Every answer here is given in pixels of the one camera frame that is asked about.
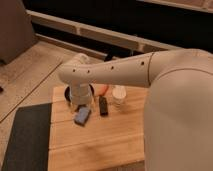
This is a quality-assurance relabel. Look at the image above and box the black rectangular remote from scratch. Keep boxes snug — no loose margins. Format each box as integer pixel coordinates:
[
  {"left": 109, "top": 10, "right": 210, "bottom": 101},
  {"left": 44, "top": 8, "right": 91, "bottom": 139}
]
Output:
[{"left": 99, "top": 96, "right": 108, "bottom": 116}]

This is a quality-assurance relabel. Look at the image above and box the blue sponge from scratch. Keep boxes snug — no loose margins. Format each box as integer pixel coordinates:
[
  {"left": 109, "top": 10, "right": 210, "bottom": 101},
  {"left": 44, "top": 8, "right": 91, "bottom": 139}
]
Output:
[{"left": 74, "top": 107, "right": 91, "bottom": 126}]

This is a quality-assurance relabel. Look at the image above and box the white paper cup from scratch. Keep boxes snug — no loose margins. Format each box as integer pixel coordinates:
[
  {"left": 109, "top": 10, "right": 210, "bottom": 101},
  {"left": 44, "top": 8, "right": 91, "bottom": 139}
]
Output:
[{"left": 112, "top": 85, "right": 127, "bottom": 107}]

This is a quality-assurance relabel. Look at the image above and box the black floor mat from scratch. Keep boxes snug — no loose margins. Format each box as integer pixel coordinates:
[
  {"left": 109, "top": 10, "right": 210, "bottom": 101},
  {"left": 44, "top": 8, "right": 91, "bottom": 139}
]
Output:
[{"left": 1, "top": 103, "right": 52, "bottom": 171}]

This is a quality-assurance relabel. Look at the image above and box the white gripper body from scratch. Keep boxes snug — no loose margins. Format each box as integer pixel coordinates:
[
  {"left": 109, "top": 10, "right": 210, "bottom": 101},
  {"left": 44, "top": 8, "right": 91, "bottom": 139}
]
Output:
[{"left": 69, "top": 84, "right": 92, "bottom": 109}]

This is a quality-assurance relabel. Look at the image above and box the dark ceramic bowl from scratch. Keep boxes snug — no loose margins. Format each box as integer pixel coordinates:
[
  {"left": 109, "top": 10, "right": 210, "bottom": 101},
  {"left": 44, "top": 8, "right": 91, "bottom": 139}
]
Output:
[{"left": 64, "top": 84, "right": 94, "bottom": 102}]

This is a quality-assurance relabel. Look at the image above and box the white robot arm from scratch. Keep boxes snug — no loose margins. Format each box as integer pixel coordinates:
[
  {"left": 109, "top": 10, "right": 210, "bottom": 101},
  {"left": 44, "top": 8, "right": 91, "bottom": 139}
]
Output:
[{"left": 59, "top": 49, "right": 213, "bottom": 171}]

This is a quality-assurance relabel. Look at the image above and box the grey cabinet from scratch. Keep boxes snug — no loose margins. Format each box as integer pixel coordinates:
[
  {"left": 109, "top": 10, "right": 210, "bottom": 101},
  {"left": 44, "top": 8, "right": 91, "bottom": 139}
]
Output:
[{"left": 0, "top": 0, "right": 37, "bottom": 64}]

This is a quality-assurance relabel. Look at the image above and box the orange carrot toy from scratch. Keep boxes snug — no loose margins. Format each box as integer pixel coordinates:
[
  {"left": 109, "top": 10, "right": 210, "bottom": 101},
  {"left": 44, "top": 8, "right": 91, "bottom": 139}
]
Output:
[{"left": 99, "top": 85, "right": 109, "bottom": 96}]

